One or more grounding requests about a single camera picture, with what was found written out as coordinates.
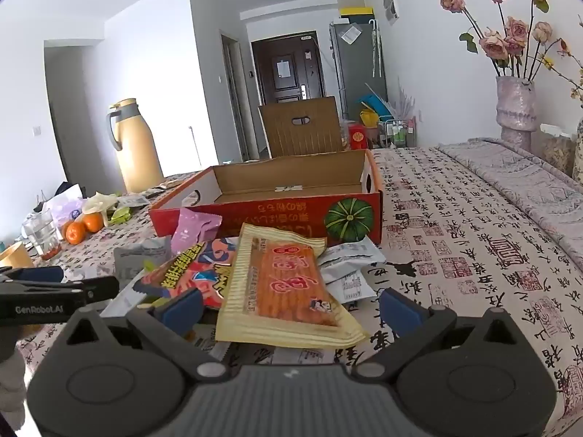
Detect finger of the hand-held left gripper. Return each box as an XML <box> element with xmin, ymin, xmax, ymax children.
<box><xmin>0</xmin><ymin>276</ymin><xmax>120</xmax><ymax>325</ymax></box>
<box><xmin>0</xmin><ymin>265</ymin><xmax>64</xmax><ymax>285</ymax></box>

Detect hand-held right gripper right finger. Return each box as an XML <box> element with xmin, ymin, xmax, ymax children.
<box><xmin>355</xmin><ymin>288</ymin><xmax>517</xmax><ymax>381</ymax></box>

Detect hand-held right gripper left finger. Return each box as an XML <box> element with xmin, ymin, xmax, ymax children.
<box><xmin>66</xmin><ymin>288</ymin><xmax>228</xmax><ymax>381</ymax></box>

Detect red blue snack packet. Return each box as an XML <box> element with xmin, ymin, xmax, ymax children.
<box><xmin>134</xmin><ymin>237</ymin><xmax>240</xmax><ymax>310</ymax></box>

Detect pink snack packet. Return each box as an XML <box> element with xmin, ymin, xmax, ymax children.
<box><xmin>171</xmin><ymin>208</ymin><xmax>222</xmax><ymax>256</ymax></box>

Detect yellow orange snack packet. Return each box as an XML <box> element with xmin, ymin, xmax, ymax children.
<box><xmin>215</xmin><ymin>223</ymin><xmax>369</xmax><ymax>351</ymax></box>

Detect red cardboard box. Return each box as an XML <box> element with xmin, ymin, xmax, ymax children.
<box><xmin>149</xmin><ymin>149</ymin><xmax>383</xmax><ymax>247</ymax></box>

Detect person's left forearm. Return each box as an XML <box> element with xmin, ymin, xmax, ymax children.
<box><xmin>0</xmin><ymin>350</ymin><xmax>27</xmax><ymax>433</ymax></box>

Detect tan paper cup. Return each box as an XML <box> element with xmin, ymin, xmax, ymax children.
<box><xmin>0</xmin><ymin>242</ymin><xmax>35</xmax><ymax>269</ymax></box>

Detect clear glass jar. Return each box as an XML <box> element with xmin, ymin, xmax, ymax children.
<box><xmin>23</xmin><ymin>209</ymin><xmax>62</xmax><ymax>256</ymax></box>

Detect purple white plastic bag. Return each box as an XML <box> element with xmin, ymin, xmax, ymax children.
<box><xmin>48</xmin><ymin>186</ymin><xmax>85</xmax><ymax>228</ymax></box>

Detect cream crumpled bag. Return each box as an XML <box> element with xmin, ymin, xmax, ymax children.
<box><xmin>82</xmin><ymin>192</ymin><xmax>119</xmax><ymax>214</ymax></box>

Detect yellow thermos jug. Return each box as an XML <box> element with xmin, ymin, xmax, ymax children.
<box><xmin>106</xmin><ymin>98</ymin><xmax>165</xmax><ymax>194</ymax></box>

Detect grey patterned blanket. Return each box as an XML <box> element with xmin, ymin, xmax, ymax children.
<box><xmin>437</xmin><ymin>138</ymin><xmax>583</xmax><ymax>274</ymax></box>

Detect red gift box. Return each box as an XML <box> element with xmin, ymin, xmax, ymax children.
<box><xmin>348</xmin><ymin>123</ymin><xmax>368</xmax><ymax>150</ymax></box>

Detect clear jar of cereal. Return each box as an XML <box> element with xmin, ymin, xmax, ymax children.
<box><xmin>537</xmin><ymin>125</ymin><xmax>577</xmax><ymax>176</ymax></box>

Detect pink textured vase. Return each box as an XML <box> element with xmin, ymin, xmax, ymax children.
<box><xmin>496</xmin><ymin>75</ymin><xmax>537</xmax><ymax>151</ymax></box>

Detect floral ceramic vase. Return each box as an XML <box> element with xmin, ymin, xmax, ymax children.
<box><xmin>575</xmin><ymin>118</ymin><xmax>583</xmax><ymax>183</ymax></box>

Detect grey refrigerator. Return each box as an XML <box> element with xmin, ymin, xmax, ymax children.
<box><xmin>330</xmin><ymin>20</ymin><xmax>388</xmax><ymax>119</ymax></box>

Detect dark brown door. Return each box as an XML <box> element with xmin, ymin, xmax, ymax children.
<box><xmin>251</xmin><ymin>32</ymin><xmax>326</xmax><ymax>105</ymax></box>

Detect white umbrella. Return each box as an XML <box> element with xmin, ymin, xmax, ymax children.
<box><xmin>370</xmin><ymin>20</ymin><xmax>382</xmax><ymax>78</ymax></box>

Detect dried rose bouquet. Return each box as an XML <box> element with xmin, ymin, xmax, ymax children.
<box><xmin>433</xmin><ymin>0</ymin><xmax>570</xmax><ymax>78</ymax></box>

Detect yellow blossom branches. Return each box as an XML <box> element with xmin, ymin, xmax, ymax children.
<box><xmin>537</xmin><ymin>39</ymin><xmax>583</xmax><ymax>101</ymax></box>

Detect yellow black box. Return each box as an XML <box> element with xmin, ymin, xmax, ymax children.
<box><xmin>339</xmin><ymin>5</ymin><xmax>375</xmax><ymax>23</ymax></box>

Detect wire rack with bottles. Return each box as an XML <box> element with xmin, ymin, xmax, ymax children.
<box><xmin>385</xmin><ymin>118</ymin><xmax>417</xmax><ymax>149</ymax></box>

